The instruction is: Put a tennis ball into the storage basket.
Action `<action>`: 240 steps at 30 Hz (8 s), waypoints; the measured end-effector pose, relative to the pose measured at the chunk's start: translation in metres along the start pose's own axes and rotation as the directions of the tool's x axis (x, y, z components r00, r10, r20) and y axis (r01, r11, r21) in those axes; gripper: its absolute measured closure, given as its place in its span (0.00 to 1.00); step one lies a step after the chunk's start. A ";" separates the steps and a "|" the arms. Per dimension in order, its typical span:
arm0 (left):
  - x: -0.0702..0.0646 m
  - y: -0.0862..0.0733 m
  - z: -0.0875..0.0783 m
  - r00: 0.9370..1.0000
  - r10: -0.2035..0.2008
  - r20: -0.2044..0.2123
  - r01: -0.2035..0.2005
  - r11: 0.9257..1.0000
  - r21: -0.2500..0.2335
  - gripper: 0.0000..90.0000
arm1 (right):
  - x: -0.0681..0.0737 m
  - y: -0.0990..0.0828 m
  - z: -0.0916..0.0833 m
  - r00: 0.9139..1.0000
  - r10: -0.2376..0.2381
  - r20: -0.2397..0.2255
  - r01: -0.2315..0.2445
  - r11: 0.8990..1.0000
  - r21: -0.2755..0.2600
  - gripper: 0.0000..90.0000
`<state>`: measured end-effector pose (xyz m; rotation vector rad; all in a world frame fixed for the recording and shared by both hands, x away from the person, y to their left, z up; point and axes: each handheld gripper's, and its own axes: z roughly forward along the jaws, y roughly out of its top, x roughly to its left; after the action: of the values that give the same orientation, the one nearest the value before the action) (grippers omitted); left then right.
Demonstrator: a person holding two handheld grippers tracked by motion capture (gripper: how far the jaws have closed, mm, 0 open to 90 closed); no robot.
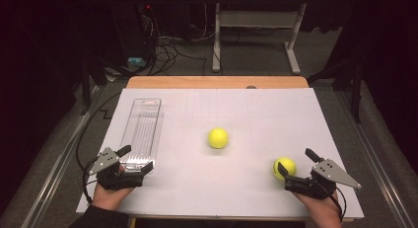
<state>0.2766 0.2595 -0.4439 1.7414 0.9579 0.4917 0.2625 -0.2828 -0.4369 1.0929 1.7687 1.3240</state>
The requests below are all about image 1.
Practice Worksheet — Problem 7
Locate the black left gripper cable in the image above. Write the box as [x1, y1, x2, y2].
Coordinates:
[75, 91, 123, 205]

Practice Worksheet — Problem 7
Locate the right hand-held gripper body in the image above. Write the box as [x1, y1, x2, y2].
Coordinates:
[283, 158, 363, 200]

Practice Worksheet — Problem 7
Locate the aluminium floor rail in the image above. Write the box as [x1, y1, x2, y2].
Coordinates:
[19, 85, 106, 228]
[334, 89, 418, 228]

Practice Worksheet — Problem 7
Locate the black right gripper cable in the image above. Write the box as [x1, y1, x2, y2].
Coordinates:
[314, 179, 348, 223]

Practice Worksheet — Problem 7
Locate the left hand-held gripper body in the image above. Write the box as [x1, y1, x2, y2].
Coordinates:
[88, 146, 146, 191]

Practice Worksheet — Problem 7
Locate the person's left hand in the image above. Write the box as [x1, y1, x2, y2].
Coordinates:
[91, 165, 136, 211]

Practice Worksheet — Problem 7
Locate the clear plastic ball container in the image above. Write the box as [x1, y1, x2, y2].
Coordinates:
[118, 98, 165, 172]

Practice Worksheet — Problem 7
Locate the teal small box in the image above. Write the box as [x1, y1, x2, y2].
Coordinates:
[127, 56, 147, 68]

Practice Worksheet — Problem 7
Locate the black metal stand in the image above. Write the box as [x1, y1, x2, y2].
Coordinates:
[307, 46, 367, 124]
[79, 51, 136, 116]

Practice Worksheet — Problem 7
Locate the yellow tennis ball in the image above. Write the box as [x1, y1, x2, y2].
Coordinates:
[271, 156, 298, 182]
[207, 126, 230, 150]

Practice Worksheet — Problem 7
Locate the person's right hand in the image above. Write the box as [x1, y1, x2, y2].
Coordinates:
[293, 190, 343, 228]

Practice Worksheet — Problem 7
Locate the white board sheet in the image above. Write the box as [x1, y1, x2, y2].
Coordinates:
[75, 87, 366, 220]

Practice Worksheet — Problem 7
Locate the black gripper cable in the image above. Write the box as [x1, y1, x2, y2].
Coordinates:
[314, 179, 348, 223]
[75, 91, 123, 205]

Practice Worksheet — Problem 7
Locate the tangle of floor cables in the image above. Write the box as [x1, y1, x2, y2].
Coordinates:
[140, 4, 219, 77]

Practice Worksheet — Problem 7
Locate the white metal stand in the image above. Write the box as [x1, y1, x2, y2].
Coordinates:
[211, 2, 309, 76]

